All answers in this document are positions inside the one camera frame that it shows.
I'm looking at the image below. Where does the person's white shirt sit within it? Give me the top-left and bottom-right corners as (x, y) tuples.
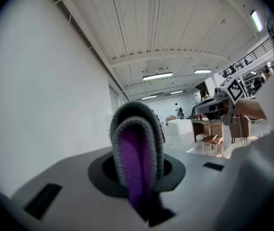
(213, 6), (274, 231)

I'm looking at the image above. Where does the purple and grey cloth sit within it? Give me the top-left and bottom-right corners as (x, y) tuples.
(109, 102), (168, 213)

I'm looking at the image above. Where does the wooden chair brown seat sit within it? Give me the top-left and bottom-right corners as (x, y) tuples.
(201, 134), (224, 156)

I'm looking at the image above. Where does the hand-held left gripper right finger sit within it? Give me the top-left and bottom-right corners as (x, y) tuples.
(151, 150), (232, 231)

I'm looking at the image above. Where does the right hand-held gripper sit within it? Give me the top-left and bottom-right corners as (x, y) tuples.
(191, 77), (246, 127)

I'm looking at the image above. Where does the black metal railing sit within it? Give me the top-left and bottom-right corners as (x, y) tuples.
(220, 37), (274, 81)

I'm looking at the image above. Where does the dark wooden desk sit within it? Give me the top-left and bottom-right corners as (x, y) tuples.
(191, 117), (224, 142)

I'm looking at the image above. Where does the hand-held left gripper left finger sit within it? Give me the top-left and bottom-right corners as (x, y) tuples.
(9, 146), (150, 231)

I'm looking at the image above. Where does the white block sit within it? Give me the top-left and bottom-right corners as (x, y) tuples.
(167, 118), (193, 136)

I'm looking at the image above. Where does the person's right forearm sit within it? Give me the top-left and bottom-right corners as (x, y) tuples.
(233, 99), (268, 120)

